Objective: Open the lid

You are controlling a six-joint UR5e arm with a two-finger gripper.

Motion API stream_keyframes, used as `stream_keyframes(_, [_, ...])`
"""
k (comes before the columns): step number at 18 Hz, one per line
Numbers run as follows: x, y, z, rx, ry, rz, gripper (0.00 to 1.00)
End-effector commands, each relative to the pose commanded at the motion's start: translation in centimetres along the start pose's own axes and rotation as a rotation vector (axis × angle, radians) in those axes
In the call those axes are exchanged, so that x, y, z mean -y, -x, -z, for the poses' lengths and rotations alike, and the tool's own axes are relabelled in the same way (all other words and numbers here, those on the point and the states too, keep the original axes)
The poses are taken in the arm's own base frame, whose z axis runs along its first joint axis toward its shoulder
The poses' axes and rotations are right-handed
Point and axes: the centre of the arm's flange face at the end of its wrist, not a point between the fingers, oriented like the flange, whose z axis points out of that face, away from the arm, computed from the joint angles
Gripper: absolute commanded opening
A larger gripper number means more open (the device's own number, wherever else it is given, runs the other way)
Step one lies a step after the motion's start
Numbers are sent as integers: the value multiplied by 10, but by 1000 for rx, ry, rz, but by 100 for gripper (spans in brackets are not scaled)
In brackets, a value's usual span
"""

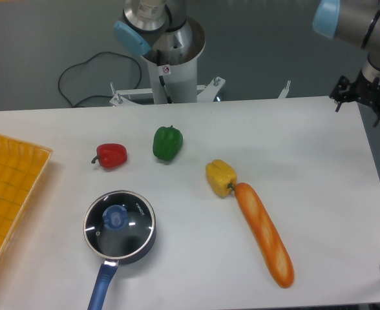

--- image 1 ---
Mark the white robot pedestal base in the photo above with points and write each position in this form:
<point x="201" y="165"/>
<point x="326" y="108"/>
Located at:
<point x="172" y="62"/>

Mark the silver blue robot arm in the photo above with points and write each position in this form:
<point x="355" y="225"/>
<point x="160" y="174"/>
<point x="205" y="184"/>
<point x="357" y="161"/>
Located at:
<point x="355" y="22"/>

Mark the orange baguette bread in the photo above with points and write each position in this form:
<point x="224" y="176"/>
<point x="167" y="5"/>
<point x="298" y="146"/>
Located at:
<point x="275" y="255"/>

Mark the yellow bell pepper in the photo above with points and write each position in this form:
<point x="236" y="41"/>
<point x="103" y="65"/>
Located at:
<point x="221" y="177"/>

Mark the yellow woven basket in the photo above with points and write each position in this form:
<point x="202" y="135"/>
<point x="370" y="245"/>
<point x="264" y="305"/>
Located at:
<point x="22" y="164"/>

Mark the green bell pepper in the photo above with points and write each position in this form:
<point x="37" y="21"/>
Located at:
<point x="167" y="143"/>

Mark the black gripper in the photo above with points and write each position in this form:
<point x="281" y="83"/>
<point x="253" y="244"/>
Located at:
<point x="365" y="90"/>

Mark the red bell pepper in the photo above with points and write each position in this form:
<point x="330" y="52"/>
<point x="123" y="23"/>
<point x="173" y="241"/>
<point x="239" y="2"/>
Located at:
<point x="110" y="155"/>

